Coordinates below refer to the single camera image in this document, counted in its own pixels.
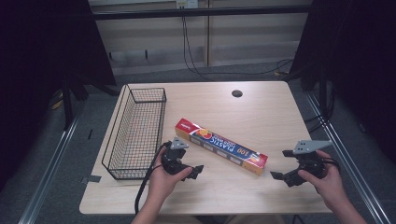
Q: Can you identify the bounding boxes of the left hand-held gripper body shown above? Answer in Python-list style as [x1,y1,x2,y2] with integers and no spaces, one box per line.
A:
[161,136,190,175]

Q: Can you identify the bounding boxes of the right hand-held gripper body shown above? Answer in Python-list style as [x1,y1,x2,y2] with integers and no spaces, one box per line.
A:
[291,139,333,180]

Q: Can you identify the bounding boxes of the long red blue carton box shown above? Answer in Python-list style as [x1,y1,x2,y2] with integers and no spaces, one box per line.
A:
[174,117,269,177]

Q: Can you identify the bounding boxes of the person's left hand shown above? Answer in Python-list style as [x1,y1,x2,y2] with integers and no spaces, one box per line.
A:
[146,149,194,203]

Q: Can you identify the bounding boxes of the person's right hand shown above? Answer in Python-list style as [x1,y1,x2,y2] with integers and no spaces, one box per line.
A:
[297,149,347,213]

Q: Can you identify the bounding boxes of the black upright stand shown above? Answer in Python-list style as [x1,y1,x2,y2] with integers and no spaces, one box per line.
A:
[317,66,332,122]

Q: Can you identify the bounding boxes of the grey tape strip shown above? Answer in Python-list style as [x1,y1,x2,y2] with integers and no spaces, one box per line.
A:
[79,175,103,185]

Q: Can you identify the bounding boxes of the black curtain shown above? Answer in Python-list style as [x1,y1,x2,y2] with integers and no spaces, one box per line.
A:
[0,0,118,190]
[288,0,396,162]

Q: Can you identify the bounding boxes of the black tripod stand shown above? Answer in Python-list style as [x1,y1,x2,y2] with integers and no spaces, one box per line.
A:
[60,73,120,132]

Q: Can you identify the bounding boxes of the black horizontal bar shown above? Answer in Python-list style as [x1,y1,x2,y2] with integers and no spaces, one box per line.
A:
[92,5,313,21]

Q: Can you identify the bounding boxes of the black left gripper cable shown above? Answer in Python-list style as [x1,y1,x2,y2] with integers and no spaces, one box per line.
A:
[134,141,172,216]

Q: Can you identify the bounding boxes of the metal floor rail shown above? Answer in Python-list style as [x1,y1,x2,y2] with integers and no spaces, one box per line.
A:
[18,115,82,224]
[304,91,392,224]

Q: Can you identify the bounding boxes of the black floor cables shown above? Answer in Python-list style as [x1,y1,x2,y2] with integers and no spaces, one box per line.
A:
[303,113,326,134]

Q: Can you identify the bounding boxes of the black wire basket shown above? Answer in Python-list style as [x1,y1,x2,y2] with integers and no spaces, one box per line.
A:
[101,83,168,181]

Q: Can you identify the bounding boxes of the black hanging wall cables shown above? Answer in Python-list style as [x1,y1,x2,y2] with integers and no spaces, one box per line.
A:
[181,15,294,82]

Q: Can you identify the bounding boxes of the white wall outlet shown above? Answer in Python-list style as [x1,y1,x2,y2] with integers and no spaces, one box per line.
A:
[176,0,199,9]

